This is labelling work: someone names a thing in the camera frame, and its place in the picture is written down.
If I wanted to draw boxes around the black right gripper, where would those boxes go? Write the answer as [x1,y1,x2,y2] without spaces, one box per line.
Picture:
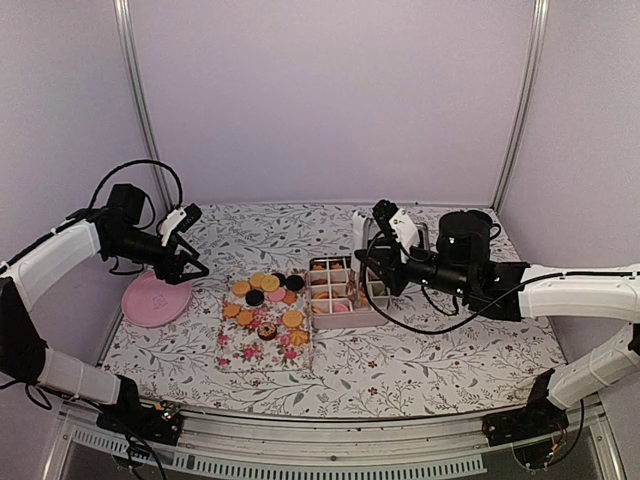
[356,236,473,299]

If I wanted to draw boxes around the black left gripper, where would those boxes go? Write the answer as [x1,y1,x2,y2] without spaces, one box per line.
[106,226,210,284]

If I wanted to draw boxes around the clear tin lid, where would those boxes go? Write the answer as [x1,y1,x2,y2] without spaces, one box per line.
[359,217,432,251]

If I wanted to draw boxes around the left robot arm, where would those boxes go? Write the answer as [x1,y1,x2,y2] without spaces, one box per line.
[1,184,209,438]

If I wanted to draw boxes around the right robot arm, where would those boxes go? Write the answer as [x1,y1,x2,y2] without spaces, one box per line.
[351,200,639,446]

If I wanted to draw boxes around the pink round plate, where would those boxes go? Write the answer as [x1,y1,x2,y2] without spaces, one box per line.
[121,272,192,329]

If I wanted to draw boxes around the pink tin with white dividers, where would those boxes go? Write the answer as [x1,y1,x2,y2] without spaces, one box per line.
[306,256,390,330]

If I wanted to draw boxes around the black sandwich cookie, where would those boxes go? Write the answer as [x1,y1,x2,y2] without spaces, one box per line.
[285,274,305,292]

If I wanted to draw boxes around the pink sandwich cookie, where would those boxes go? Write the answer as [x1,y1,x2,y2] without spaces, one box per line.
[267,288,286,302]

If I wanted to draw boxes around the floral rectangular tray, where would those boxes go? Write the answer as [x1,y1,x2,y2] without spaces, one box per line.
[216,269,312,373]

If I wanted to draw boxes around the yellow dotted round biscuit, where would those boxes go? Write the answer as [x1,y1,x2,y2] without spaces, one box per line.
[282,310,304,329]

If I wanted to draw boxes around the dark blue mug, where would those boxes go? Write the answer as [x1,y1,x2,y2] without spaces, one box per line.
[480,212,502,241]

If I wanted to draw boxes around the chocolate sprinkle donut cookie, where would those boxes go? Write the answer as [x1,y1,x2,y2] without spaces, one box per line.
[256,322,278,341]

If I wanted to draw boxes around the swirl butter cookie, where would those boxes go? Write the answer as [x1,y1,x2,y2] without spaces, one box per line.
[289,329,310,347]

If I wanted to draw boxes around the floral patterned tablecloth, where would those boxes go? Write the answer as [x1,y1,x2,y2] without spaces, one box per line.
[103,204,565,418]

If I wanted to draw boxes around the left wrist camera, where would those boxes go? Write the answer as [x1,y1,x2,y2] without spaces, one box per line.
[157,203,202,247]

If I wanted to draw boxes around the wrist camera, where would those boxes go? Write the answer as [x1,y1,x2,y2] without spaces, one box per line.
[157,203,202,247]
[372,200,420,264]

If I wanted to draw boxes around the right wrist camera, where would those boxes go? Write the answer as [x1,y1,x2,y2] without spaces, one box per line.
[372,200,420,264]

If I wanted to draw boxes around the aluminium front rail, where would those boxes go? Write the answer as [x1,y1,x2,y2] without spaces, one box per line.
[43,397,626,479]

